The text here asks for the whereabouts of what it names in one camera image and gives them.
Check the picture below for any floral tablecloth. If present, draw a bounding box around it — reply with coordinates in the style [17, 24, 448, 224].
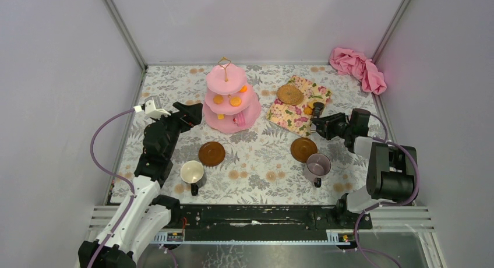
[118, 65, 379, 204]

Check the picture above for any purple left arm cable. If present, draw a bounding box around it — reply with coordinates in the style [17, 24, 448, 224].
[86, 108, 147, 268]

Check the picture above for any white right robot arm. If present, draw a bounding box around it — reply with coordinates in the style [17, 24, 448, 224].
[311, 102, 419, 228]

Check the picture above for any pink three-tier cake stand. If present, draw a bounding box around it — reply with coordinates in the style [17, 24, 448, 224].
[203, 57, 262, 134]

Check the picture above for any brown saucer left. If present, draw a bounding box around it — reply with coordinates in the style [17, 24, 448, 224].
[198, 142, 226, 167]

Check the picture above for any small orange cookie toy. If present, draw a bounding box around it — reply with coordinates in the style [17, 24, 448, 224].
[230, 96, 242, 107]

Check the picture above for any cream mug black handle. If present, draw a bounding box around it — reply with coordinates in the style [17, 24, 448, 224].
[180, 160, 207, 196]

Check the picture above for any mauve mug black handle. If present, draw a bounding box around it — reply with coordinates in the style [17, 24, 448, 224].
[303, 153, 331, 188]

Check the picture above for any floral rectangular serving tray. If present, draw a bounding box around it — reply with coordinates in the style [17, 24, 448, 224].
[266, 75, 333, 137]

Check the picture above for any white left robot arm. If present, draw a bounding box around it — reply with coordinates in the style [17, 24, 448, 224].
[78, 101, 203, 267]

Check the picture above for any orange flower cookie toy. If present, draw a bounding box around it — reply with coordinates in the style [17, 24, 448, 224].
[304, 107, 313, 115]

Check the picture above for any orange star cookie toy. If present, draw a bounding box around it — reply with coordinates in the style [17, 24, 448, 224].
[239, 85, 248, 93]

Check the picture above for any brown saucer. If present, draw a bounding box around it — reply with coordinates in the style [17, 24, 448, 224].
[198, 142, 226, 167]
[290, 137, 318, 163]

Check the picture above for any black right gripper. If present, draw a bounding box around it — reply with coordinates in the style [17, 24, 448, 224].
[310, 112, 352, 141]

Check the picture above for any pink cake slice toy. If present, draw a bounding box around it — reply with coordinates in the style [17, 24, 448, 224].
[232, 114, 245, 127]

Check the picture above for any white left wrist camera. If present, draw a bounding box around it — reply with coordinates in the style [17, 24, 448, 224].
[133, 96, 171, 120]

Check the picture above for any brown saucer right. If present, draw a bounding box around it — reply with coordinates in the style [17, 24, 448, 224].
[290, 137, 318, 163]

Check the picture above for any round woven brown coaster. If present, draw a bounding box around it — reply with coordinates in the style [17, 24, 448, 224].
[277, 84, 304, 105]

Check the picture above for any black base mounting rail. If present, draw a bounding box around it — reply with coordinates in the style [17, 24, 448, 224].
[153, 204, 373, 245]

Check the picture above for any round orange cookie toy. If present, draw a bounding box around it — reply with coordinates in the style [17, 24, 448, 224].
[213, 94, 224, 104]

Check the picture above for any crumpled pink cloth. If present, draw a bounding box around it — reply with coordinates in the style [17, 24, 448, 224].
[329, 47, 387, 95]

